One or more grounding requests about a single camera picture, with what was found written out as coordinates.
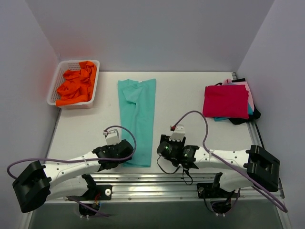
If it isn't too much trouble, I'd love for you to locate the teal t-shirt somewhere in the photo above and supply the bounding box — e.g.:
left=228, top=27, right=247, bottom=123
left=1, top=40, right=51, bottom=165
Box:
left=213, top=104, right=254, bottom=122
left=118, top=79, right=156, bottom=167

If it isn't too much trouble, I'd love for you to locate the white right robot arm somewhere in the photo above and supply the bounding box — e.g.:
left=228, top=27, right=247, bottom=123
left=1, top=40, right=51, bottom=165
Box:
left=157, top=135, right=280, bottom=197

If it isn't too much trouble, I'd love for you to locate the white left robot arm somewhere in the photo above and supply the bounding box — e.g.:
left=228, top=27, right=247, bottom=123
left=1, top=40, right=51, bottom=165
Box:
left=12, top=140, right=136, bottom=213

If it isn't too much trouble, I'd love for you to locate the magenta folded t-shirt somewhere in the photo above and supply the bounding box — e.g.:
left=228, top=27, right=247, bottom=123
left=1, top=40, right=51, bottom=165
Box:
left=203, top=85, right=249, bottom=119

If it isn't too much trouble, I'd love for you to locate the orange t-shirt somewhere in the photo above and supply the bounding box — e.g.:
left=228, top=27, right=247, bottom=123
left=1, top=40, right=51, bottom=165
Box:
left=56, top=61, right=97, bottom=106

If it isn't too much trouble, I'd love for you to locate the teal folded t-shirt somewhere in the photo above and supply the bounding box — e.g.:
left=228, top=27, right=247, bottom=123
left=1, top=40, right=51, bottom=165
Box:
left=213, top=104, right=254, bottom=122

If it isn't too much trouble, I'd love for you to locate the black folded t-shirt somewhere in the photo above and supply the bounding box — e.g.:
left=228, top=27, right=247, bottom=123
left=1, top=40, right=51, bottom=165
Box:
left=216, top=83, right=261, bottom=125

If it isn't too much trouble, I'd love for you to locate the pink folded t-shirt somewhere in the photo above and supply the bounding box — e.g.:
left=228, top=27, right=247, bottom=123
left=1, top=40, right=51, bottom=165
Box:
left=222, top=78, right=254, bottom=110

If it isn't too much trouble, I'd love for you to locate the white plastic basket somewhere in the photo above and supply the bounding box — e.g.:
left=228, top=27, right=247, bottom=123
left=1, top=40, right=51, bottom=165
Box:
left=47, top=60, right=100, bottom=109

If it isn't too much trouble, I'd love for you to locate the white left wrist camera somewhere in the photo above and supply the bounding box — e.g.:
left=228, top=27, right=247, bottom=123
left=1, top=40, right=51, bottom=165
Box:
left=103, top=129, right=120, bottom=146

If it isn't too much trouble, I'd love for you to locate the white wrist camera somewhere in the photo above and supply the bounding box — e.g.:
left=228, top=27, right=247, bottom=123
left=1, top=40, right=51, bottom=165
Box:
left=103, top=129, right=120, bottom=146
left=169, top=124, right=185, bottom=142

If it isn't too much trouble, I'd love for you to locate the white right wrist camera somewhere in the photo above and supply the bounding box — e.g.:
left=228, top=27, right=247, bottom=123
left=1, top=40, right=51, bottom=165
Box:
left=169, top=124, right=185, bottom=142

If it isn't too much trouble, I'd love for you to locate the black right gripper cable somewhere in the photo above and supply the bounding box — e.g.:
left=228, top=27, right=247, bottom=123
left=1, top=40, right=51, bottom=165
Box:
left=156, top=155, right=193, bottom=186

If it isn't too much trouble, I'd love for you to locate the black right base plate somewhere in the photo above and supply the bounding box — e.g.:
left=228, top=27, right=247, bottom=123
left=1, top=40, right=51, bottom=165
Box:
left=196, top=182, right=238, bottom=199

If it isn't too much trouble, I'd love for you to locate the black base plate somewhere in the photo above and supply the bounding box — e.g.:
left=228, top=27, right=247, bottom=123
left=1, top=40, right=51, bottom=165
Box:
left=67, top=184, right=112, bottom=201
left=196, top=182, right=238, bottom=199

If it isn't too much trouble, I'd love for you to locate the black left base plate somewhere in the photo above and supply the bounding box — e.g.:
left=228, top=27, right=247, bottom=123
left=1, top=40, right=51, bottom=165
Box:
left=67, top=184, right=112, bottom=201

